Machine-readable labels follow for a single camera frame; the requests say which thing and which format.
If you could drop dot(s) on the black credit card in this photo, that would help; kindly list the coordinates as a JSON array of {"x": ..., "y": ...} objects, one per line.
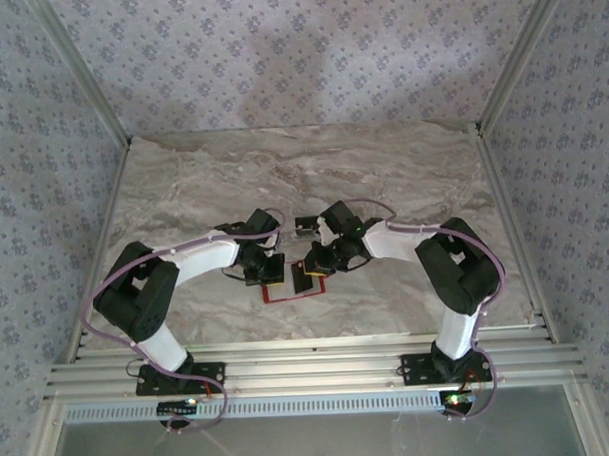
[{"x": 301, "y": 280}]

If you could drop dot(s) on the red card holder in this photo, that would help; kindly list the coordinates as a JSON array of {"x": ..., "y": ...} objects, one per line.
[{"x": 282, "y": 293}]

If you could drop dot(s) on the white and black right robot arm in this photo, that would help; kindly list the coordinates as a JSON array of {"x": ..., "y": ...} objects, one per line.
[{"x": 392, "y": 242}]

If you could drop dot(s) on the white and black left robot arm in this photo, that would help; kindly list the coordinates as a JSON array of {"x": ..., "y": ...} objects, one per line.
[{"x": 205, "y": 254}]

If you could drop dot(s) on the grey metal panel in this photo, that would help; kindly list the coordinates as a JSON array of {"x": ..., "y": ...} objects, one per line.
[{"x": 317, "y": 442}]

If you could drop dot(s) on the aluminium mounting rail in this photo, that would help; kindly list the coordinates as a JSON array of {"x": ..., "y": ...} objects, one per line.
[{"x": 314, "y": 363}]

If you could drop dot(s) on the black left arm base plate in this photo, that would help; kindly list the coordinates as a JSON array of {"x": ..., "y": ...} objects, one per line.
[{"x": 212, "y": 374}]

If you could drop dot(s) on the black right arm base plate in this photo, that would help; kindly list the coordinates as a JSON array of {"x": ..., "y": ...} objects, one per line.
[{"x": 414, "y": 366}]

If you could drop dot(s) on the aluminium table side rail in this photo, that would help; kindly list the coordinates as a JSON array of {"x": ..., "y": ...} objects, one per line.
[
  {"x": 505, "y": 206},
  {"x": 109, "y": 210}
]

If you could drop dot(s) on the aluminium corner post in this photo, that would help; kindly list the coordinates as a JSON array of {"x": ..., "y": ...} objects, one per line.
[
  {"x": 83, "y": 70},
  {"x": 521, "y": 55}
]

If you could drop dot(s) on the aluminium frame leg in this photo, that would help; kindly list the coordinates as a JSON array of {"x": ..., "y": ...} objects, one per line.
[
  {"x": 590, "y": 423},
  {"x": 44, "y": 442}
]

